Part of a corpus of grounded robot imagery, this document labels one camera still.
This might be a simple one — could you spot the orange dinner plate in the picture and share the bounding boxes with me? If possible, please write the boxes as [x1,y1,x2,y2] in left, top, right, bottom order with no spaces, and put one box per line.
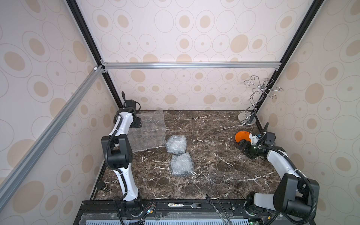
[235,131,251,143]

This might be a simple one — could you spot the black tongs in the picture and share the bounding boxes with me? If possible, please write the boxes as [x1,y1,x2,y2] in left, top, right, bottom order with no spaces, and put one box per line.
[206,194,232,225]

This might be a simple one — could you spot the black base platform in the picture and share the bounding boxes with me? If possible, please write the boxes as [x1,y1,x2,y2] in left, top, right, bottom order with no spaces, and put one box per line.
[74,199,290,225]

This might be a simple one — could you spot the chrome wire mug tree stand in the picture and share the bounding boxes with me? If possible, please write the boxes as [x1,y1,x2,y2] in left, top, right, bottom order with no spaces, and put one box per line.
[238,75,284,126]

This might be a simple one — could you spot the black round knob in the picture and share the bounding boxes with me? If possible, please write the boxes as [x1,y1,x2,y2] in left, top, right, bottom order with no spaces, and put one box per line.
[96,181,109,192]

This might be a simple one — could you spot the black frame post back right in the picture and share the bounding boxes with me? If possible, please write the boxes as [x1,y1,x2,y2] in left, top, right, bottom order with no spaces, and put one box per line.
[255,0,324,113]

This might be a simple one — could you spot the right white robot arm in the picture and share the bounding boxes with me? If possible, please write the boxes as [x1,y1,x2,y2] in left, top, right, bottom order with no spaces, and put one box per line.
[235,124,320,225]

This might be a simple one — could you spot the black frame post back left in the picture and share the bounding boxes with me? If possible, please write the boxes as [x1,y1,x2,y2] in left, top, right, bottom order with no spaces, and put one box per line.
[66,0,123,108]

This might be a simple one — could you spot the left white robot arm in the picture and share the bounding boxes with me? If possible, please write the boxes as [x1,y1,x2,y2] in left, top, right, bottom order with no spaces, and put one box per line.
[101,92,143,212]

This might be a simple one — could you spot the black frame post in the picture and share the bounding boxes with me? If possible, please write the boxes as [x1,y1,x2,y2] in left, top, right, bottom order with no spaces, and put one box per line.
[255,0,324,113]
[66,0,123,108]

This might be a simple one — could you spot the aluminium rail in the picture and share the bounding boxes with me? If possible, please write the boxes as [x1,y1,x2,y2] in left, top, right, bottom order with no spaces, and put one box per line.
[104,61,281,69]
[1,65,105,211]

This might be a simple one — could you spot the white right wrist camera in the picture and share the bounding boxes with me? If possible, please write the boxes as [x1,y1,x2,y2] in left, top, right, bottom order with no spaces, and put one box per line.
[249,134,259,145]

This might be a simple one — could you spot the fork with patterned handle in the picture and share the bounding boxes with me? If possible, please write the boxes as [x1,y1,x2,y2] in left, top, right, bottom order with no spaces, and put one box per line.
[168,203,202,209]

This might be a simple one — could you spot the aluminium rail back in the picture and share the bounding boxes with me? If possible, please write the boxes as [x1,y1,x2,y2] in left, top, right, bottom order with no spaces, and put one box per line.
[104,61,281,69]

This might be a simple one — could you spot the bubble wrap sheet around orange plate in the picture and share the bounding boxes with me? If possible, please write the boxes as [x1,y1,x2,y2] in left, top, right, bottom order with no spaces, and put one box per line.
[127,110,166,153]

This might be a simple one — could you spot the aluminium rail left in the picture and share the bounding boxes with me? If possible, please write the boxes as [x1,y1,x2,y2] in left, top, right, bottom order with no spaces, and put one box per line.
[1,65,105,211]

